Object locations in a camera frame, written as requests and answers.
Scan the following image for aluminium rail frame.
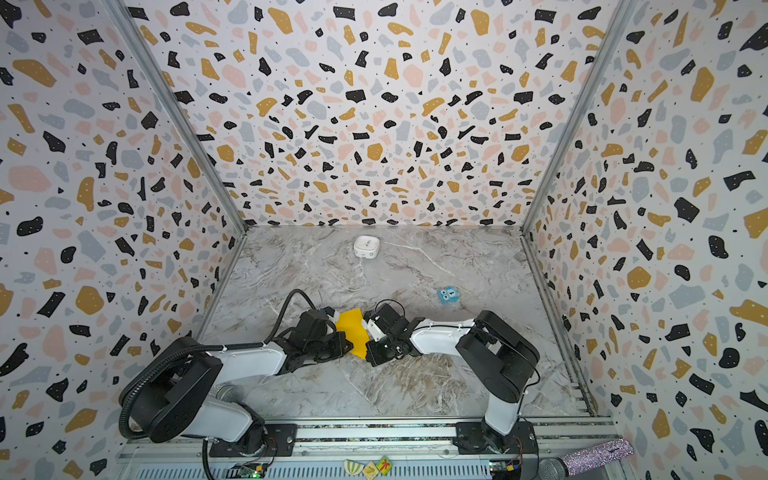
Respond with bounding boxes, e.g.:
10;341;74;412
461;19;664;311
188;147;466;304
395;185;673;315
115;417;619;479

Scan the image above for yellow square paper sheet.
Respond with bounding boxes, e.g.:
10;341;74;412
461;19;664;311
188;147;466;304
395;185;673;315
336;308;370;359

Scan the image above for glitter microphone right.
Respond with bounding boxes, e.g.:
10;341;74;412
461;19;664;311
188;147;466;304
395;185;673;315
536;438;634;480

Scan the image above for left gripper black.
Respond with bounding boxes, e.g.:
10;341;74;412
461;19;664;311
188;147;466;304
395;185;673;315
304;330;353;362

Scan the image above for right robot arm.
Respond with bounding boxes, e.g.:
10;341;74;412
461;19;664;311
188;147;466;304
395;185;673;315
363;303;540;454

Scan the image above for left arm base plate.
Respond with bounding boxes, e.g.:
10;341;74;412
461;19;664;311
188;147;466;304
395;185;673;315
209;423;298;459

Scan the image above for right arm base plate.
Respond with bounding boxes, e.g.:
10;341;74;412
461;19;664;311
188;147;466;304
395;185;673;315
453;420;539;456

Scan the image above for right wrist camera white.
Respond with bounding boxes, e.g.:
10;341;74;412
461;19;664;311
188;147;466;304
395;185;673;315
364;319;386;342

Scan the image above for colourful stickers on rail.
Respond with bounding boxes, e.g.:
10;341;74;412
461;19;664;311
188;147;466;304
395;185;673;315
343;457;393;480

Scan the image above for blue owl toy block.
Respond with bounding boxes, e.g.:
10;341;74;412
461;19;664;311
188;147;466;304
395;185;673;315
438;286;460;304

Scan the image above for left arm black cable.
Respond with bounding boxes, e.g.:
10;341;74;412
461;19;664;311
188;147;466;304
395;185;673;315
117;289;319;480

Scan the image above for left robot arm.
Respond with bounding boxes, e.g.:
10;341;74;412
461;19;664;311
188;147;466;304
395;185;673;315
118;309;354;455

